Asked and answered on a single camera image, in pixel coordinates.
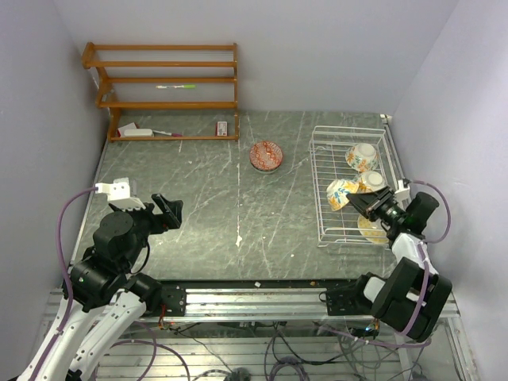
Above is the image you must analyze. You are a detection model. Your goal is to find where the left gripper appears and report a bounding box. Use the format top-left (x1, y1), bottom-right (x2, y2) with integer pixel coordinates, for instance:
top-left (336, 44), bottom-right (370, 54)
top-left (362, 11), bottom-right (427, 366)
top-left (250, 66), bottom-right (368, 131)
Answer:
top-left (109, 191), bottom-right (182, 268)

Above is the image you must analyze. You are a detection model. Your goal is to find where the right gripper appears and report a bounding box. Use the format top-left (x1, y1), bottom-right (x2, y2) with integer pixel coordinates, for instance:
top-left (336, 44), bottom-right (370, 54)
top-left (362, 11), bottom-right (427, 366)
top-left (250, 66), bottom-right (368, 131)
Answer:
top-left (347, 187), bottom-right (406, 226)

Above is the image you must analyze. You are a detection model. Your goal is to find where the blue yellow patterned bowl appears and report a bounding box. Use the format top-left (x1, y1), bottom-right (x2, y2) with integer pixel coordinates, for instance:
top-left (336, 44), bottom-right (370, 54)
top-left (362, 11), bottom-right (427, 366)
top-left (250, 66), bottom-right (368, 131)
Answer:
top-left (357, 215), bottom-right (389, 244)

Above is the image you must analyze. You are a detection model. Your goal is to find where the orange blue patterned bowl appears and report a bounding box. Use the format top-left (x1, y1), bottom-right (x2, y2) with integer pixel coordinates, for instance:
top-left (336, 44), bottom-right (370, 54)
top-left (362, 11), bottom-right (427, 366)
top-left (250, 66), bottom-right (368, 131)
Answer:
top-left (326, 179), bottom-right (359, 211)

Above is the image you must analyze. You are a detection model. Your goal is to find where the orange flower bowl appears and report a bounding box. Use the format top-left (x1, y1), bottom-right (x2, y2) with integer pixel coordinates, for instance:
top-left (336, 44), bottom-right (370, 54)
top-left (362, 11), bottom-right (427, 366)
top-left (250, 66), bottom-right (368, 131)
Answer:
top-left (345, 143), bottom-right (379, 173)
top-left (356, 171), bottom-right (387, 193)

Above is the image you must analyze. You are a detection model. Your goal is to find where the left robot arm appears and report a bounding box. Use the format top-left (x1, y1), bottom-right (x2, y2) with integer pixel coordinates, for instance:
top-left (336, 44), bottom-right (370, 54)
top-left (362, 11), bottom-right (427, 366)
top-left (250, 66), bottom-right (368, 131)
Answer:
top-left (18, 194), bottom-right (183, 380)

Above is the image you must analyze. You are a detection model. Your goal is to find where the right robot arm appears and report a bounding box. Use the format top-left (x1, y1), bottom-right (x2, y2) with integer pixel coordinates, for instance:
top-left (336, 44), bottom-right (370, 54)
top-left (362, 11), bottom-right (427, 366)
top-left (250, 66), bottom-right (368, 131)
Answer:
top-left (347, 187), bottom-right (452, 343)

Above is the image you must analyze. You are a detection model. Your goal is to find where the wooden shelf rack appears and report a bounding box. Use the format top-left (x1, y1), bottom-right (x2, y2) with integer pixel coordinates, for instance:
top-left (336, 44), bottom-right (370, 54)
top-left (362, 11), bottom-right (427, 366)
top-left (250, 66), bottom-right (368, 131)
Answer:
top-left (81, 41), bottom-right (240, 142)

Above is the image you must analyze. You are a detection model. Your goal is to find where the pink white pen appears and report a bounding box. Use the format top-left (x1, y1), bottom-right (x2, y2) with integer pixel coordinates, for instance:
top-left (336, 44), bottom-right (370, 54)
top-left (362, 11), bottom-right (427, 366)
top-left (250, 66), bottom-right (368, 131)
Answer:
top-left (153, 130), bottom-right (183, 138)

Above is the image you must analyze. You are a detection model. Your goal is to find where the small red white box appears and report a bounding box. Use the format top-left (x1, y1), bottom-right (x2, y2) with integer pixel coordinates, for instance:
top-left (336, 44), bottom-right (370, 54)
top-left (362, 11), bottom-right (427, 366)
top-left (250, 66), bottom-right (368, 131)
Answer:
top-left (215, 121), bottom-right (228, 137)

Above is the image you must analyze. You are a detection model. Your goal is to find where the red patterned bowl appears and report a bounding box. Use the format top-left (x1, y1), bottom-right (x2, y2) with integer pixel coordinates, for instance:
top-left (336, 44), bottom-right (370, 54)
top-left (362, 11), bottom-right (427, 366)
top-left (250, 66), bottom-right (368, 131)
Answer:
top-left (249, 140), bottom-right (283, 174)

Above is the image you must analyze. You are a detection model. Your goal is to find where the green white pen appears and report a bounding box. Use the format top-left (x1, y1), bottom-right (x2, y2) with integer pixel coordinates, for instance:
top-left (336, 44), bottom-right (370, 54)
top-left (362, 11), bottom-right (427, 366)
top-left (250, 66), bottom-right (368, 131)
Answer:
top-left (156, 84), bottom-right (197, 90)

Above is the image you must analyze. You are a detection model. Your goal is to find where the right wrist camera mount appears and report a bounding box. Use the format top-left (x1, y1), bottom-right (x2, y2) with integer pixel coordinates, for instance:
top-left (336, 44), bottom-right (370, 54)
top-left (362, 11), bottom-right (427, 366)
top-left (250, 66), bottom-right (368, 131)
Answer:
top-left (394, 179), bottom-right (410, 207)

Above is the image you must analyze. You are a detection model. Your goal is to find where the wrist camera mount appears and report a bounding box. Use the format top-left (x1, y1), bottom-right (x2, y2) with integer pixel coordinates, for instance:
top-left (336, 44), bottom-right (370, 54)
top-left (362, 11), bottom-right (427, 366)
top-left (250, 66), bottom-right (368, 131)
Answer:
top-left (394, 179), bottom-right (410, 207)
top-left (94, 177), bottom-right (145, 211)

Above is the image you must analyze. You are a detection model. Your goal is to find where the white wire dish rack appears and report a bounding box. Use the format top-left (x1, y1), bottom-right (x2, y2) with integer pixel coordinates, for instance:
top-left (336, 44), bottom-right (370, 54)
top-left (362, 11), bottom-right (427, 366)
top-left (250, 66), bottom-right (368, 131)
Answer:
top-left (309, 125), bottom-right (402, 247)

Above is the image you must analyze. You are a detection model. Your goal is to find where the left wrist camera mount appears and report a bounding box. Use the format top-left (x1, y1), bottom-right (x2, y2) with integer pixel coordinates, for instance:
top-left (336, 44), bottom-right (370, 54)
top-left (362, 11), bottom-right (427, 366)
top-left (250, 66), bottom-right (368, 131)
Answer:
top-left (94, 177), bottom-right (145, 211)

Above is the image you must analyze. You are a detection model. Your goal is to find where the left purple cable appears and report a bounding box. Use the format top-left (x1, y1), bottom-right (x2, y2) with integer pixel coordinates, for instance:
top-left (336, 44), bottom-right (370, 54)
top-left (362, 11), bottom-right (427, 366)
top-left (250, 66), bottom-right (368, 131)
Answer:
top-left (23, 187), bottom-right (104, 381)

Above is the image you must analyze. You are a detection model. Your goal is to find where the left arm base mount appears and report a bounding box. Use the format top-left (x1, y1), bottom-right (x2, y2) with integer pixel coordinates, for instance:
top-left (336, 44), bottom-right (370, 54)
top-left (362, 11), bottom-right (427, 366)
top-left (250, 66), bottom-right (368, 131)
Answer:
top-left (160, 285), bottom-right (187, 318)

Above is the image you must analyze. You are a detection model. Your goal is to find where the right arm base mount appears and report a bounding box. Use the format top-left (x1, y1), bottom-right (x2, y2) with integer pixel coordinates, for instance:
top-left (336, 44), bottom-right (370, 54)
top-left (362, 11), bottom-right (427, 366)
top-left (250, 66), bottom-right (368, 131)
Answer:
top-left (318, 275), bottom-right (372, 317)

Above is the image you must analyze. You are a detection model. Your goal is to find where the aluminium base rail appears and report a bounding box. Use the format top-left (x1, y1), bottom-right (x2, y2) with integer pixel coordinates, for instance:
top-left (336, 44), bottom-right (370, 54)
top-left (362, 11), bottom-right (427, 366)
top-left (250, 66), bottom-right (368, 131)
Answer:
top-left (43, 287), bottom-right (461, 322)

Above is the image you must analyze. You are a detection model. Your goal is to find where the cable bundle under table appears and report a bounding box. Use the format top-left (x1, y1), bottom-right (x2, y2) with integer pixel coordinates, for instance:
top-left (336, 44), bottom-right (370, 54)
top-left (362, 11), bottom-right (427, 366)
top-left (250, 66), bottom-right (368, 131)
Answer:
top-left (98, 317), bottom-right (445, 381)

